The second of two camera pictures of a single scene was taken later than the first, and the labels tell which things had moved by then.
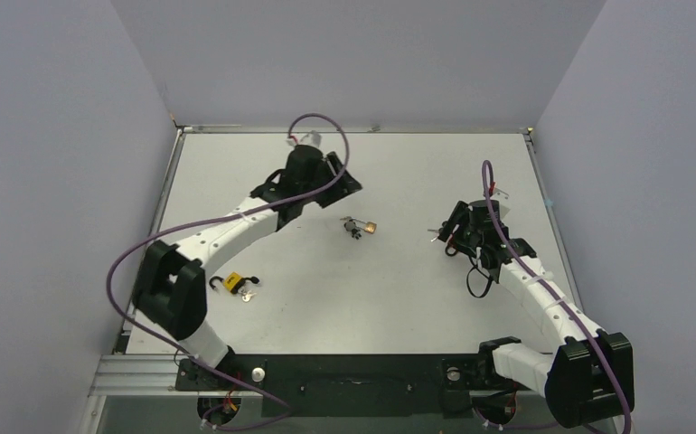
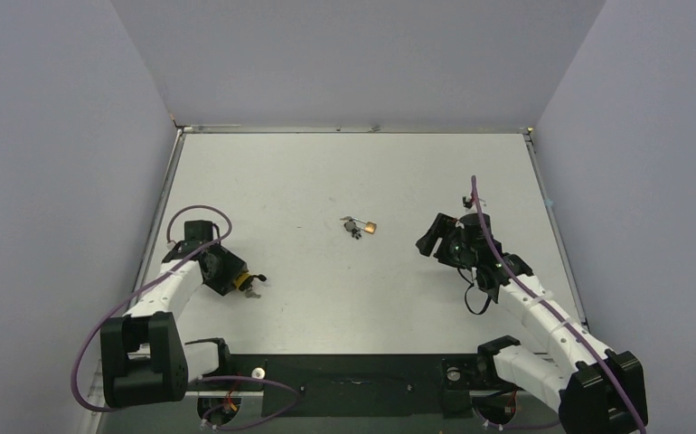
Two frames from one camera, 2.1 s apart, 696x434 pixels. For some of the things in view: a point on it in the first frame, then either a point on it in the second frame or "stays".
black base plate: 346,385 stays
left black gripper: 343,187 -> 233,267
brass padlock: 369,226 stays
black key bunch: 351,226 stays
